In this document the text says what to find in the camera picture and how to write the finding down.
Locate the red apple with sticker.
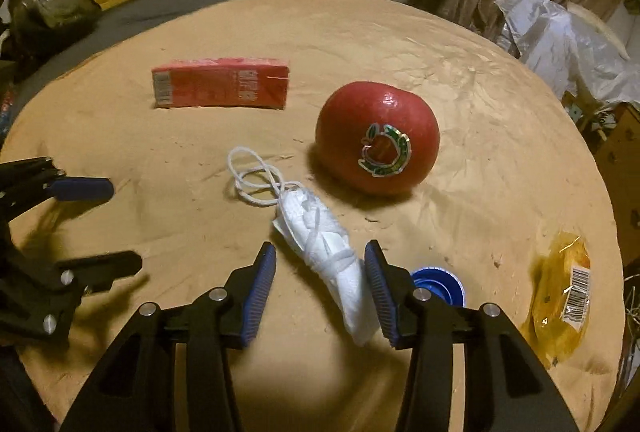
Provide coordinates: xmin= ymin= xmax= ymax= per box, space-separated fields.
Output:
xmin=314 ymin=81 xmax=440 ymax=197

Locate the white tissue with string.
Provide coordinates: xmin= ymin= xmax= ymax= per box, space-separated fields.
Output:
xmin=227 ymin=146 xmax=380 ymax=346

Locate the black garbage bag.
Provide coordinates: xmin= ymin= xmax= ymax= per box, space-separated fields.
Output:
xmin=9 ymin=0 xmax=103 ymax=62

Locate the blue bottle cap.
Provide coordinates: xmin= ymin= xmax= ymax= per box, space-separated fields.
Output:
xmin=411 ymin=267 xmax=465 ymax=308

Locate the red rectangular carton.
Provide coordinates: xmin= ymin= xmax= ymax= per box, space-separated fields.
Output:
xmin=152 ymin=58 xmax=290 ymax=109

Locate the right silver plastic cover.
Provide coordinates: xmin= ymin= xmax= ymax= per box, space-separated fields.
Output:
xmin=495 ymin=0 xmax=639 ymax=113

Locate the wooden chest of drawers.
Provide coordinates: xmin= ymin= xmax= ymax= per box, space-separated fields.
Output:
xmin=594 ymin=104 xmax=640 ymax=265

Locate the yellow plastic snack wrapper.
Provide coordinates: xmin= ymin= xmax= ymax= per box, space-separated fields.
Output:
xmin=520 ymin=232 xmax=591 ymax=369

